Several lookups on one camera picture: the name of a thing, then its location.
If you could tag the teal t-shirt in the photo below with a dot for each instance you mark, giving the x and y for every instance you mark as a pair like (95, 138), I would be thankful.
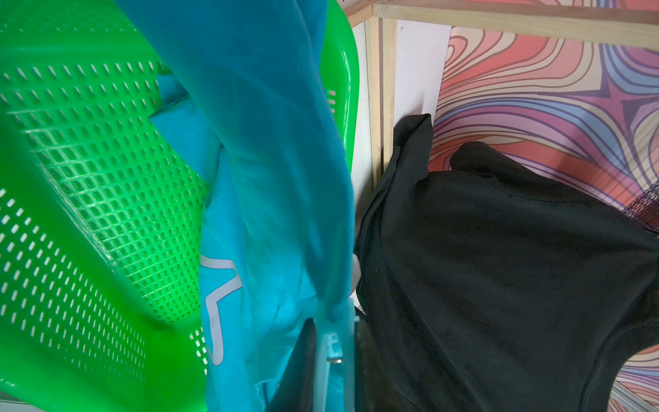
(245, 107)

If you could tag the wooden clothes rack frame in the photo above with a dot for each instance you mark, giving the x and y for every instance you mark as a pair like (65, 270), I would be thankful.
(635, 28)

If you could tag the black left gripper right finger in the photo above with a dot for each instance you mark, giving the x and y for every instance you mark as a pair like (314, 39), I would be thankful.
(374, 390)

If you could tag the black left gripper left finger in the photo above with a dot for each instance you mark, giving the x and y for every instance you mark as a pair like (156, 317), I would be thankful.
(296, 389)

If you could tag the green plastic basket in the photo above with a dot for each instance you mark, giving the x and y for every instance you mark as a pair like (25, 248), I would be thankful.
(101, 217)

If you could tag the black t-shirt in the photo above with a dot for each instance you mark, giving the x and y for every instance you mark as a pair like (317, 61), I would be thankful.
(488, 287)

